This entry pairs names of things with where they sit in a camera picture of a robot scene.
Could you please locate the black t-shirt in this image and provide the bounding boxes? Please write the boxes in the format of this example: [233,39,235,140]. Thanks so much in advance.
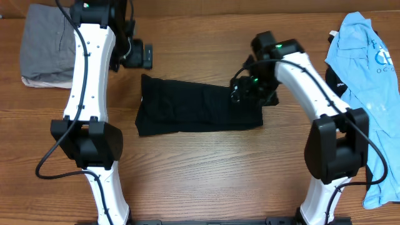
[135,74,279,136]

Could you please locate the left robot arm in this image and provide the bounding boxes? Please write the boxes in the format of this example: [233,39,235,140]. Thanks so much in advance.
[35,1,153,224]

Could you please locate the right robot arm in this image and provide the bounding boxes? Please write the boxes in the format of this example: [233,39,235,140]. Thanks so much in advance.
[230,31,369,224]

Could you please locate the black garment under blue shirt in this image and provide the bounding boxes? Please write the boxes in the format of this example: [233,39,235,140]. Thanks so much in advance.
[324,29,379,98]

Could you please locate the folded grey trousers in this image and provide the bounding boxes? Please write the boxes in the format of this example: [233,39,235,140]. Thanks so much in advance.
[19,4,75,83]

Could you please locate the light blue t-shirt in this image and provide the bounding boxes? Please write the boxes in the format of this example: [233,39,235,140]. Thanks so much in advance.
[325,12,399,209]

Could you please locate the folded beige garment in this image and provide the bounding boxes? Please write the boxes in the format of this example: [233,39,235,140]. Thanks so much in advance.
[21,77,73,89]

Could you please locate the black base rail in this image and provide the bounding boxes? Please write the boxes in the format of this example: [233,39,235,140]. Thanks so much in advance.
[74,216,353,225]

